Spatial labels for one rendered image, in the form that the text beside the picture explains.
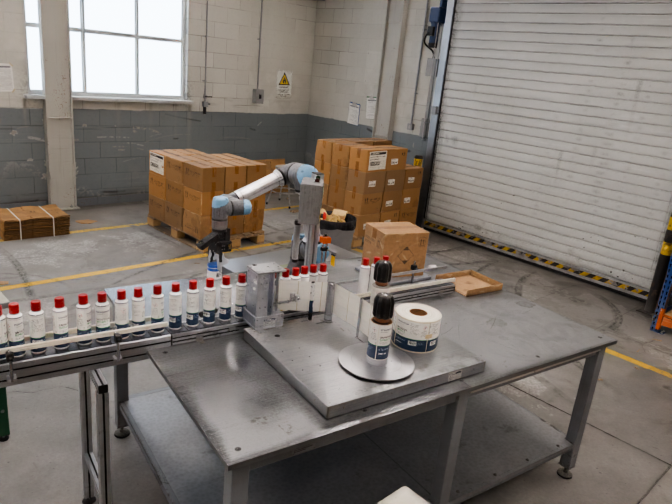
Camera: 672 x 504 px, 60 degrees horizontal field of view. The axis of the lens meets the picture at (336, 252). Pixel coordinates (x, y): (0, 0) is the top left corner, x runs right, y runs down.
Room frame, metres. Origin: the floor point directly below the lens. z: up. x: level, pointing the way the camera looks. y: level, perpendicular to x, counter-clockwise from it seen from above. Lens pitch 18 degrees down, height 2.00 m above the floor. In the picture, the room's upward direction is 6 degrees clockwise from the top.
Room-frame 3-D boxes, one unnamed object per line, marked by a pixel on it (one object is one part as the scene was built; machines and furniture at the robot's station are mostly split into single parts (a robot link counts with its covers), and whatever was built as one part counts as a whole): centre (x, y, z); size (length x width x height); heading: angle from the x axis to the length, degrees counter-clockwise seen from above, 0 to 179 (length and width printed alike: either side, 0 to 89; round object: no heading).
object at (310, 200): (2.69, 0.14, 1.38); 0.17 x 0.10 x 0.19; 1
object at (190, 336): (2.69, 0.00, 0.85); 1.65 x 0.11 x 0.05; 126
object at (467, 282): (3.27, -0.80, 0.85); 0.30 x 0.26 x 0.04; 126
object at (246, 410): (2.68, -0.16, 0.82); 2.10 x 1.50 x 0.02; 126
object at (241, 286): (2.40, 0.40, 0.98); 0.05 x 0.05 x 0.20
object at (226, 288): (2.36, 0.46, 0.98); 0.05 x 0.05 x 0.20
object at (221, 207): (2.69, 0.57, 1.30); 0.09 x 0.08 x 0.11; 127
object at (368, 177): (7.14, -0.31, 0.57); 1.20 x 0.85 x 1.14; 137
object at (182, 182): (6.43, 1.53, 0.45); 1.20 x 0.84 x 0.89; 47
